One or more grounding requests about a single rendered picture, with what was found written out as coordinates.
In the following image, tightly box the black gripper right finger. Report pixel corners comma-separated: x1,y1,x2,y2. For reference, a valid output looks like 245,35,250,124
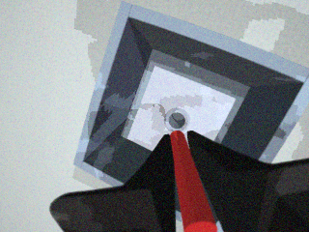
187,130,309,232

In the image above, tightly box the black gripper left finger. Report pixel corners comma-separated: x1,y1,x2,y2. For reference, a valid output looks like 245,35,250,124
49,134,176,232

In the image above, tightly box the red peg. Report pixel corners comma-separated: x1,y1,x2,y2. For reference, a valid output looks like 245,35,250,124
170,130,218,232

